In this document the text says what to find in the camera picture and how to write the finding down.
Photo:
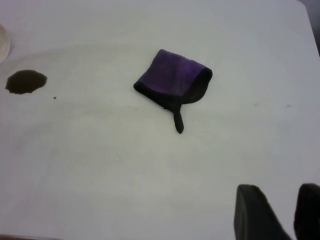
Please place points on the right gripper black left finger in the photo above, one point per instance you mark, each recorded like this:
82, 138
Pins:
255, 215

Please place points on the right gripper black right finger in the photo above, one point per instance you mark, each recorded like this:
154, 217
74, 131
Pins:
308, 212

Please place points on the purple cloth black trim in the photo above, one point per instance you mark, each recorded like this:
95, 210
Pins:
172, 75

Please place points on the white paper cup green print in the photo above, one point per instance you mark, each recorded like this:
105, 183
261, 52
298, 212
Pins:
3, 43

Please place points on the dark brown liquid spill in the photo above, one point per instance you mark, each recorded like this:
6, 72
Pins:
25, 82

